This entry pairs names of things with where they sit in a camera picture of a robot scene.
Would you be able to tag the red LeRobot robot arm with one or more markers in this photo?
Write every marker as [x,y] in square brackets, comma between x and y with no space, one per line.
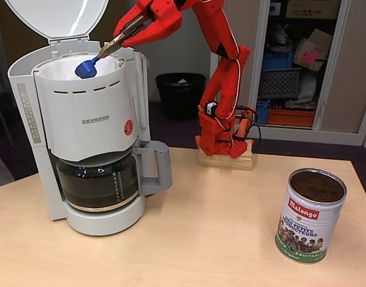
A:
[219,30]

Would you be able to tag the white drip coffee maker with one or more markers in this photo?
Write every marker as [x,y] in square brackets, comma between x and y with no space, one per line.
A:
[90,104]

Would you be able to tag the Malongo coffee tin can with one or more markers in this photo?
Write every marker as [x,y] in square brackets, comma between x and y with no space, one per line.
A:
[302,227]

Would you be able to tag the black waste bin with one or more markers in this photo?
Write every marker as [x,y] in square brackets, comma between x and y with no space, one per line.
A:
[177,98]

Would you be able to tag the grey crumpled bag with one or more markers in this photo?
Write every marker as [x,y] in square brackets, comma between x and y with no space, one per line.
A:
[280,34]

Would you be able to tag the large blue plastic crate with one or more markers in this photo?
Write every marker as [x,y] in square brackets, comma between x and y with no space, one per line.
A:
[275,61]

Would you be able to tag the orange table clamp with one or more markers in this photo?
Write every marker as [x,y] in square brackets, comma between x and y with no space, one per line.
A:
[244,125]

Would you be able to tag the grey perforated basket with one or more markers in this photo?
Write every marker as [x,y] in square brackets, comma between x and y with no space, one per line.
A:
[284,83]

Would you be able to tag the small blue plastic crate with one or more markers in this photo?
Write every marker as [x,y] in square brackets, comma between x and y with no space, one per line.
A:
[262,113]

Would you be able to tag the brown cardboard box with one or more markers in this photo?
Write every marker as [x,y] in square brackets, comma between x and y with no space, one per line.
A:
[314,9]

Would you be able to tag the light wooden base block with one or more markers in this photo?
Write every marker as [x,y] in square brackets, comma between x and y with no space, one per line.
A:
[225,164]

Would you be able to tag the cardboard box with pink sticker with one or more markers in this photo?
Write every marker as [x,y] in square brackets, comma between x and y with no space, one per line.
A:
[316,42]

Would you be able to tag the white plastic bag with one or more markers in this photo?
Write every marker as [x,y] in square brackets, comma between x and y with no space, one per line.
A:
[307,86]

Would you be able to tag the orange plastic crate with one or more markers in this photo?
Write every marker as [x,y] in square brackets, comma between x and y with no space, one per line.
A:
[296,118]

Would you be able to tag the grey cabinet with beige doors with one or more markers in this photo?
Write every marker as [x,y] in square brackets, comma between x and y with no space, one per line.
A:
[341,89]

